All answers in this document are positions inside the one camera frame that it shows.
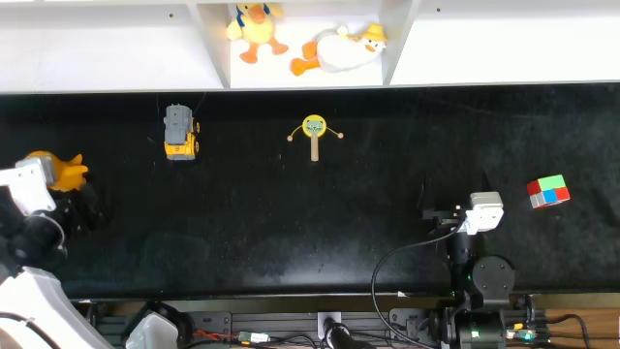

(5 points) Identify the grey and yellow toy truck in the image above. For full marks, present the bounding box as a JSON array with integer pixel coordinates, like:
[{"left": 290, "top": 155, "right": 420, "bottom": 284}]
[{"left": 163, "top": 103, "right": 202, "bottom": 162}]

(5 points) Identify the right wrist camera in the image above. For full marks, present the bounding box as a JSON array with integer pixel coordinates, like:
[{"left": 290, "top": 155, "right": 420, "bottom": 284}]
[{"left": 457, "top": 191, "right": 505, "bottom": 236}]

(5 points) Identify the white plush duck yellow hat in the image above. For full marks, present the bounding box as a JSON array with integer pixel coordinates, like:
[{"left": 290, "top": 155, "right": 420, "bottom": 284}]
[{"left": 289, "top": 21, "right": 388, "bottom": 78}]

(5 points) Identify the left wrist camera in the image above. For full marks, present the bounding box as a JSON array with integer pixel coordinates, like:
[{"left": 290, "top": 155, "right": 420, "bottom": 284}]
[{"left": 0, "top": 155, "right": 58, "bottom": 217}]

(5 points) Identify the mounting rail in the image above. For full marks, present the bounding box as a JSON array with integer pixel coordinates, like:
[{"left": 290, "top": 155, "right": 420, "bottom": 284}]
[{"left": 72, "top": 293, "right": 592, "bottom": 349}]

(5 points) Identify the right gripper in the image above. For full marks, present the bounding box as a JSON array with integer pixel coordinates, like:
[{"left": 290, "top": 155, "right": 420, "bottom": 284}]
[{"left": 417, "top": 170, "right": 493, "bottom": 228}]

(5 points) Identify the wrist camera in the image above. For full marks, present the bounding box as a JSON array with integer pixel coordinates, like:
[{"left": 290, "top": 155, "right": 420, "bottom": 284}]
[
  {"left": 457, "top": 191, "right": 505, "bottom": 236},
  {"left": 0, "top": 155, "right": 58, "bottom": 217}
]

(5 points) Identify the yellow rattle drum toy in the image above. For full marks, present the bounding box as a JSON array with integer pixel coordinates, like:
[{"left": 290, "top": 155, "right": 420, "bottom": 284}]
[{"left": 286, "top": 113, "right": 345, "bottom": 163}]

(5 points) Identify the yellow rubber duck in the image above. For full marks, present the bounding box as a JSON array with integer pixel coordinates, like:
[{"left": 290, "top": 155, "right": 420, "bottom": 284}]
[{"left": 23, "top": 149, "right": 90, "bottom": 193}]

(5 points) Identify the white shelf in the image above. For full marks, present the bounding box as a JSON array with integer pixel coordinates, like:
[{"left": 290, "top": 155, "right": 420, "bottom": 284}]
[{"left": 0, "top": 0, "right": 620, "bottom": 95}]

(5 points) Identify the many-coloured puzzle cube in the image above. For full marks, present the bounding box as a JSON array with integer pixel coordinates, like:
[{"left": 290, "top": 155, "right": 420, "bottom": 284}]
[{"left": 526, "top": 174, "right": 572, "bottom": 210}]

